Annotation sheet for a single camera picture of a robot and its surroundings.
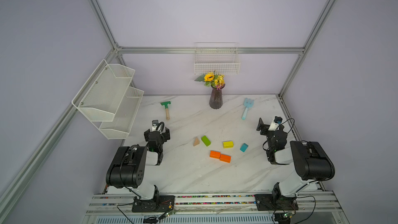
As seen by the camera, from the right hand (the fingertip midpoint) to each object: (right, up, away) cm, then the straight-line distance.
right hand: (268, 121), depth 92 cm
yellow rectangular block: (-24, -15, +1) cm, 28 cm away
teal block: (-15, -16, 0) cm, 22 cm away
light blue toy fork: (-6, +12, +21) cm, 25 cm away
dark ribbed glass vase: (-30, +14, +16) cm, 37 cm away
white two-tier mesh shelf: (-94, +13, -5) cm, 95 cm away
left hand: (-68, -6, +2) cm, 68 cm away
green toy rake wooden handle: (-67, +11, +20) cm, 71 cm away
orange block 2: (-27, -21, -4) cm, 35 cm away
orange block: (-33, -19, -4) cm, 38 cm away
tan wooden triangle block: (-44, -13, +1) cm, 46 cm away
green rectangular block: (-38, -12, +3) cm, 40 cm away
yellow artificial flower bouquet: (-32, +25, +2) cm, 40 cm away
